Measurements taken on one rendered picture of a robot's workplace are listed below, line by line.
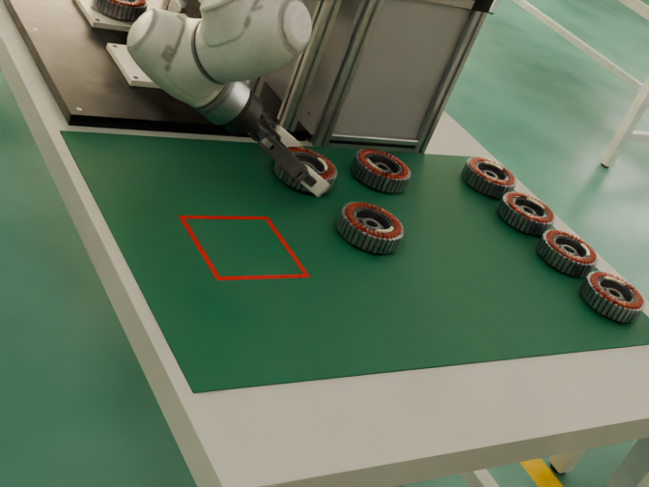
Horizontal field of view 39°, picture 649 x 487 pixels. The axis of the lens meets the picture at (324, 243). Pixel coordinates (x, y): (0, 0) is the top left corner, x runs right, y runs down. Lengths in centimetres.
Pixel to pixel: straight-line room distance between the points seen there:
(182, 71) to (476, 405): 65
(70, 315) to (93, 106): 87
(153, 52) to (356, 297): 47
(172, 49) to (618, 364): 87
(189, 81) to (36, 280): 117
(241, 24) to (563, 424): 72
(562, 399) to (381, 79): 73
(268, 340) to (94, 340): 113
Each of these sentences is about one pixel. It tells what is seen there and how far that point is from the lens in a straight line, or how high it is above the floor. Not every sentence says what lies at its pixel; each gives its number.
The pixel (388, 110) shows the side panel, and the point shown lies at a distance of 187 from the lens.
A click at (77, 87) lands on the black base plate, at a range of 170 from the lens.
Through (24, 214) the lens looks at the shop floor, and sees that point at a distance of 272.
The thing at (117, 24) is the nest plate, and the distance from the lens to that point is 198.
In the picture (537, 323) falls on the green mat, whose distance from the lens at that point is 157.
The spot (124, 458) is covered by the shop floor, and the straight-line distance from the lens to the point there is 208.
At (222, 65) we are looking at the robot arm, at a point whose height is 99.
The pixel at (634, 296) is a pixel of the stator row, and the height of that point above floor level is 78.
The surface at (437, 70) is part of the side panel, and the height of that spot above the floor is 93.
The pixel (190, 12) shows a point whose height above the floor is 89.
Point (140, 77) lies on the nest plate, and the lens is 177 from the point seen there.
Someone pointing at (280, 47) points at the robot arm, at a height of 106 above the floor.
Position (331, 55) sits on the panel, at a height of 93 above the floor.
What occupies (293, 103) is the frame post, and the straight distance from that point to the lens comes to 175.
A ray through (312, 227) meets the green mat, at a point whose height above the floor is 75.
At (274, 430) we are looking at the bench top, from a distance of 113.
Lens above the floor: 150
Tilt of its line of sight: 30 degrees down
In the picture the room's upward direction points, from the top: 22 degrees clockwise
